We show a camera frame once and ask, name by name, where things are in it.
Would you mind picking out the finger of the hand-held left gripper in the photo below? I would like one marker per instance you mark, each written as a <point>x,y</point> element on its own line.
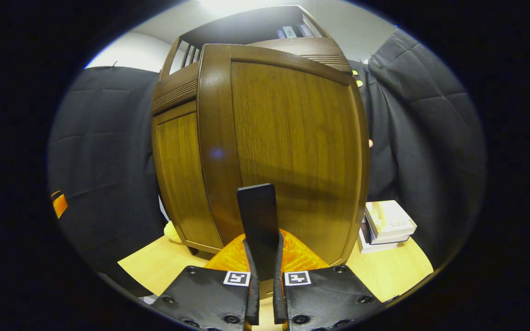
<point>60,206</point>

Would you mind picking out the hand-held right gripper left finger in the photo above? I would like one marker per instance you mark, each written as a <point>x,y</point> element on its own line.
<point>252,294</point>

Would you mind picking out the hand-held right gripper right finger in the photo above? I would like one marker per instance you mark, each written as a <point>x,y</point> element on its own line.
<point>279,299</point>

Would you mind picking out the wooden double-door shoe cabinet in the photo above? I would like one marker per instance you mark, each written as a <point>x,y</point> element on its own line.
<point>242,27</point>

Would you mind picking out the pale yellow round sponge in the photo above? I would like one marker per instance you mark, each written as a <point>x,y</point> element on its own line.
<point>171,231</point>

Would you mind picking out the white flat book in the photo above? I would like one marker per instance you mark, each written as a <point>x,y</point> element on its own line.
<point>375,248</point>

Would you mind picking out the thin dark book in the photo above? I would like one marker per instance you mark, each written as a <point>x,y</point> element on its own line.
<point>387,240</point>

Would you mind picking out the beige thick book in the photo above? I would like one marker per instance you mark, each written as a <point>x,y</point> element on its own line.
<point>391,218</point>

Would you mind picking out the black backdrop cloth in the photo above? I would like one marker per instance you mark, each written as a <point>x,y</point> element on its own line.
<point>430,138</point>

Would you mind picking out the dark upright book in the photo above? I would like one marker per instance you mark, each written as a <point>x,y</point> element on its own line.
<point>305,30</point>
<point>281,33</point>

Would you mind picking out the large ceiling light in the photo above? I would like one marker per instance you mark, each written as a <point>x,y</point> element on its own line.
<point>233,5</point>

